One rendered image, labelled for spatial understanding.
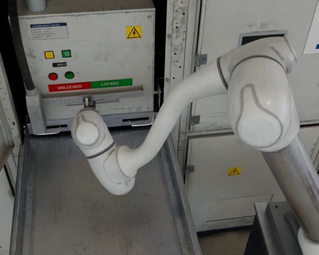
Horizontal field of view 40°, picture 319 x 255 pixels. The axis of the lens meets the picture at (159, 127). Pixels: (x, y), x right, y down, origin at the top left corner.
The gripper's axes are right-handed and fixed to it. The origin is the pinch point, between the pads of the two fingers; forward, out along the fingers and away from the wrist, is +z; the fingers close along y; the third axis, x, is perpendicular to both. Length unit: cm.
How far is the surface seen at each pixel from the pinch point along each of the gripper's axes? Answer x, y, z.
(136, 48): 19.6, -21.4, -4.1
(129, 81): 16.8, -8.8, 3.1
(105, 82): 7.4, -8.9, 3.1
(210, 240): 58, 90, 50
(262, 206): 63, 41, -16
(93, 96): 2.3, -4.3, 1.2
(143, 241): 14, 40, -33
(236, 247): 71, 93, 45
